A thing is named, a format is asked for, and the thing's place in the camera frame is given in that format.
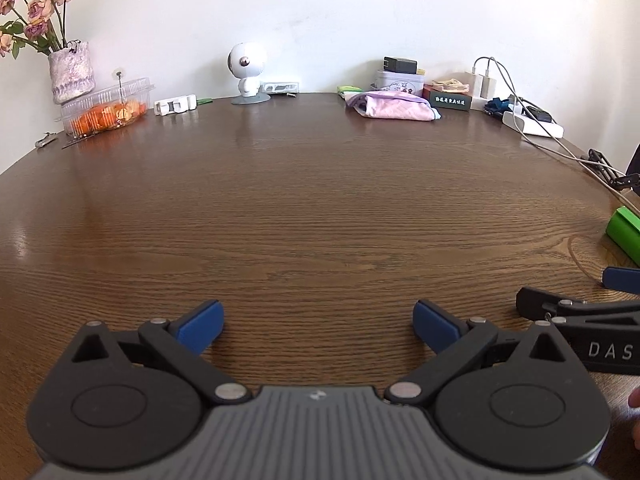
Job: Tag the blue folded item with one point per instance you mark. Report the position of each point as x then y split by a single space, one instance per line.
497 106

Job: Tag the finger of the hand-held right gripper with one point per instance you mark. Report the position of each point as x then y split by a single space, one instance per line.
622 280
540 302

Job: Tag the pastel pink purple garment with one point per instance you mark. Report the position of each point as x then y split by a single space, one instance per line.
395 107

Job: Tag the dark green printed box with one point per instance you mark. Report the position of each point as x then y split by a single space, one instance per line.
450 102

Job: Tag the lavender tin box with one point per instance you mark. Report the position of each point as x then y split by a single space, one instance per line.
397 82

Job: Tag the white power strip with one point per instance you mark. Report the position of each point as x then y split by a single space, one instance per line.
532 127

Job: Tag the small white rectangular device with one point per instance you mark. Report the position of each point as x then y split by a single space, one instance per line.
280 88

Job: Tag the green leather case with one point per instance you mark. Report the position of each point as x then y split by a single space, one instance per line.
625 230

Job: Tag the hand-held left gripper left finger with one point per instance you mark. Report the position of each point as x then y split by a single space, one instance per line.
200 327

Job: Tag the thin stick with round top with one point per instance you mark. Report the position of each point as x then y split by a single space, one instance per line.
120 95

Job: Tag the green yellow packet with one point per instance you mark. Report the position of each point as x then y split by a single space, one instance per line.
350 90

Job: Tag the white textured vase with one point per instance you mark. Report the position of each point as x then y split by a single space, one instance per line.
72 75

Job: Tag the black chair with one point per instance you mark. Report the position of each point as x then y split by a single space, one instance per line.
635 160

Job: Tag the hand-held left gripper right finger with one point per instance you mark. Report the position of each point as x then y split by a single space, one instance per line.
435 327

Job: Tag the black power adapter block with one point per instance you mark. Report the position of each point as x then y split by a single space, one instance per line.
400 65

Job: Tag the clear plastic fruit container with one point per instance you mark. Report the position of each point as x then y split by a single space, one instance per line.
107 112

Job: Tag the pile of tan snack packets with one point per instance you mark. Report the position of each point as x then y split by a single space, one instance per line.
450 86

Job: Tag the white plastic clip device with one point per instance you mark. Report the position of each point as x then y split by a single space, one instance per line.
175 106

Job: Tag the white round-headed robot figurine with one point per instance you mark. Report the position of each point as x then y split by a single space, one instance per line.
246 67

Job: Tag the black plug on strip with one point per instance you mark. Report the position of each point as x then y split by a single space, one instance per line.
537 114

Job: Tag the small green flat item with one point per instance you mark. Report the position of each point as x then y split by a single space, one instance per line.
205 101

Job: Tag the person's right hand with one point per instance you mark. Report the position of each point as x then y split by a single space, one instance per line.
636 420

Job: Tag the dried pink rose bouquet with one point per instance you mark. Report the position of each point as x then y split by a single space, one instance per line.
37 10

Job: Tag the white wall charger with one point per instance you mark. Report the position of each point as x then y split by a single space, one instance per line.
489 86
473 85

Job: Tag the black folding phone stand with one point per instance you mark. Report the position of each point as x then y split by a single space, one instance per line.
607 167

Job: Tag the metal nail clipper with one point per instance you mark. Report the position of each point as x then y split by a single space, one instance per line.
45 140

